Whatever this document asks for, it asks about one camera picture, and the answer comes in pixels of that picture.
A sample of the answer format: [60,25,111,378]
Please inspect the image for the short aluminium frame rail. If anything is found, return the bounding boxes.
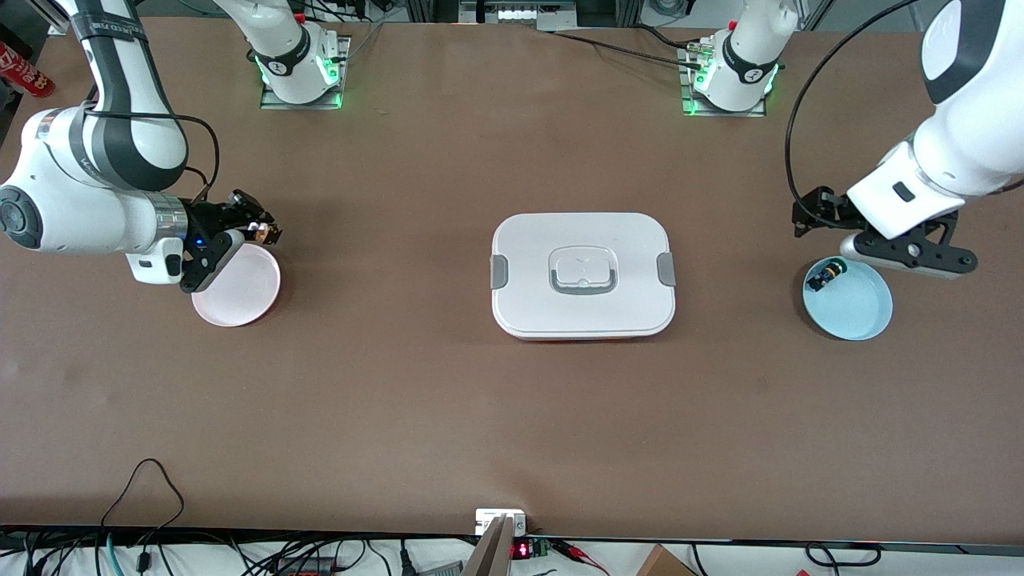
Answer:
[28,0,70,33]

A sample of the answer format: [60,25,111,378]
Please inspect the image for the green push-button switch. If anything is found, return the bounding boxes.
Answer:
[806,259,849,292]

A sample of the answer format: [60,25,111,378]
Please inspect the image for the light blue round plate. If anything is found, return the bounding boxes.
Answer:
[802,256,894,342]

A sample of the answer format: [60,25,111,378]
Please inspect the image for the brown cardboard box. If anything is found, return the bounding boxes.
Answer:
[636,544,697,576]

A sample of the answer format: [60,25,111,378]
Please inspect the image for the black looped table cable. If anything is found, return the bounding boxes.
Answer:
[100,458,186,570]

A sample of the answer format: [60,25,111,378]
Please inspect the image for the red clip leads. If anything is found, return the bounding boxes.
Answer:
[552,540,610,574]

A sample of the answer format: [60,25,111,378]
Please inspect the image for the pink round plate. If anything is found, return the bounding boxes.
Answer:
[191,243,282,328]

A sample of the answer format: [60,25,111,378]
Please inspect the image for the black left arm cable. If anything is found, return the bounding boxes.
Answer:
[786,0,921,210]

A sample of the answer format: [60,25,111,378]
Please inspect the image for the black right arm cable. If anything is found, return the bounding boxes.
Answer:
[84,110,221,209]

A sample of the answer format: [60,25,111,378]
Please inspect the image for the black cable across table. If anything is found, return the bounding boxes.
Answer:
[544,29,709,71]

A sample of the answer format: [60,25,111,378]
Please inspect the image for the red can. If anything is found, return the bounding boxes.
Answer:
[0,42,55,98]

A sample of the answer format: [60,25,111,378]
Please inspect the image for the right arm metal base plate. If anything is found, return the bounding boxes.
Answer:
[259,36,351,110]

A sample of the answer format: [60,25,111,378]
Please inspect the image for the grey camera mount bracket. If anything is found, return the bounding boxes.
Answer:
[464,509,529,576]

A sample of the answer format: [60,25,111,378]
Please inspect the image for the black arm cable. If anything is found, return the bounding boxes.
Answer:
[84,110,221,209]
[786,0,921,210]

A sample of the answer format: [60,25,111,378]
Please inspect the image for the white power strip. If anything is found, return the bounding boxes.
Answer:
[460,0,578,25]

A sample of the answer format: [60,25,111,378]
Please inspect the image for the white lidded lunch box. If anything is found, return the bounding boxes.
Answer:
[490,212,677,342]

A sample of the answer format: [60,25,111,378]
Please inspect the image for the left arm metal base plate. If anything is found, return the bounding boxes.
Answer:
[678,44,767,118]

